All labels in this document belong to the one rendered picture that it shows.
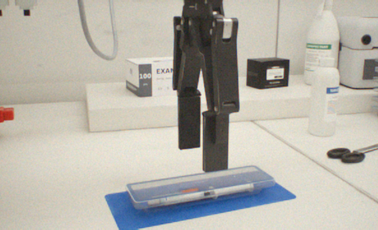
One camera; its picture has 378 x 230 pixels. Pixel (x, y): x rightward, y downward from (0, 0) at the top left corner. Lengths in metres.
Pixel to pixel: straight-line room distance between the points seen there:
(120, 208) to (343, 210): 0.27
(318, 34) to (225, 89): 0.67
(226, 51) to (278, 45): 0.83
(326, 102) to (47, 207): 0.52
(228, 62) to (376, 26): 0.68
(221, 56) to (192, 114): 0.14
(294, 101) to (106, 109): 0.40
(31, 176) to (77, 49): 0.54
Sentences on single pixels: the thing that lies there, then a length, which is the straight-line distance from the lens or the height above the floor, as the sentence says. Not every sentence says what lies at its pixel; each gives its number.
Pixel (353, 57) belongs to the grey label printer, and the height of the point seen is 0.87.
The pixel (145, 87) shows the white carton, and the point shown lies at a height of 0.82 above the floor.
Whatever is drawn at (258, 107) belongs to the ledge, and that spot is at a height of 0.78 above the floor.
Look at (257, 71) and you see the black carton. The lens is 1.01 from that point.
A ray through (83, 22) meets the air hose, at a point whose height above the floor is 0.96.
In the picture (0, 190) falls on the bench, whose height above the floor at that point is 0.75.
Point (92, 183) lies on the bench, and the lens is 0.59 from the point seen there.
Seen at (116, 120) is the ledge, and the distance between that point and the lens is 0.82.
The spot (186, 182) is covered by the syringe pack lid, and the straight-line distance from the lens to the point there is 0.52.
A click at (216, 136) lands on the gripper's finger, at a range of 0.45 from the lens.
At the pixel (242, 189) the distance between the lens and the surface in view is 0.52.
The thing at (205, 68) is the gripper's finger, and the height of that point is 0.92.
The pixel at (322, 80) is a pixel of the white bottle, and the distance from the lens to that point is 0.79.
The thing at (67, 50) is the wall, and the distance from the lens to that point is 1.12.
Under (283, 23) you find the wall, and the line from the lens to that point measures 1.25.
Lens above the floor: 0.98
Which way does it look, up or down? 14 degrees down
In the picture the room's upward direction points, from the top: straight up
